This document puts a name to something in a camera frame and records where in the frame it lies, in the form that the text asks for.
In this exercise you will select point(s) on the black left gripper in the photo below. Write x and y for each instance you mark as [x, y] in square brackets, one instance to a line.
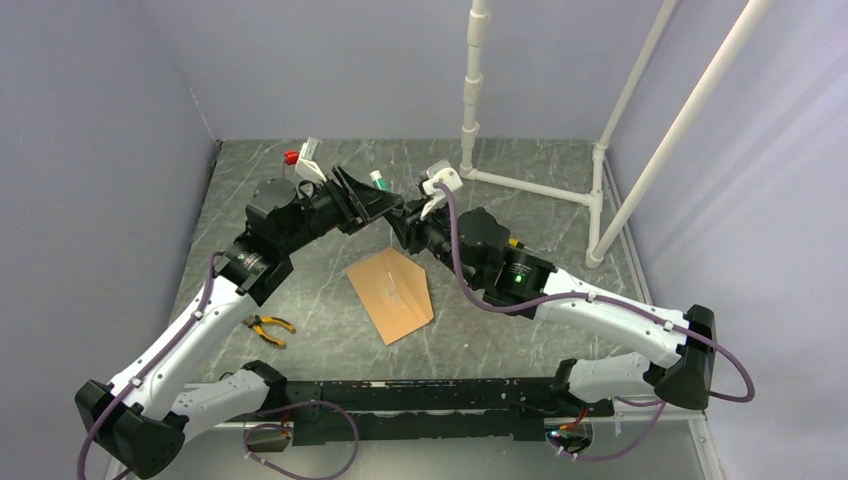
[371, 201]

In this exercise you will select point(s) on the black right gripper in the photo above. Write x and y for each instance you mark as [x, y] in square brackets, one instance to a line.
[409, 227]

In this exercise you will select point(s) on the green white glue stick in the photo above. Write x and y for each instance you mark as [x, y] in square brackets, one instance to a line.
[378, 180]

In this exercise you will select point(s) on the brown paper envelope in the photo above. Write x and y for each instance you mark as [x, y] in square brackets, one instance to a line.
[394, 291]

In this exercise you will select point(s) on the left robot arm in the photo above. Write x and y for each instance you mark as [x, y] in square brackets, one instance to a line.
[142, 416]

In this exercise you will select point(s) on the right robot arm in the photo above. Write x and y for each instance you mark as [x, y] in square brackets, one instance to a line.
[671, 352]

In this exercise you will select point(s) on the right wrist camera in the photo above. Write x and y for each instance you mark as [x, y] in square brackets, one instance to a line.
[441, 173]

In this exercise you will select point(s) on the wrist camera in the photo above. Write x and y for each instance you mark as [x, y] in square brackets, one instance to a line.
[304, 163]
[441, 173]

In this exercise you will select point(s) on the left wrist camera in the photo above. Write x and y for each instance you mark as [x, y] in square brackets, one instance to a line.
[304, 163]

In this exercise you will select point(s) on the yellow handled screwdriver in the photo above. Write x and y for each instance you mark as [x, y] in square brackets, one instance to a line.
[515, 243]

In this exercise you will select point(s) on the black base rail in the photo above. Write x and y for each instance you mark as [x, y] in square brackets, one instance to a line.
[520, 408]

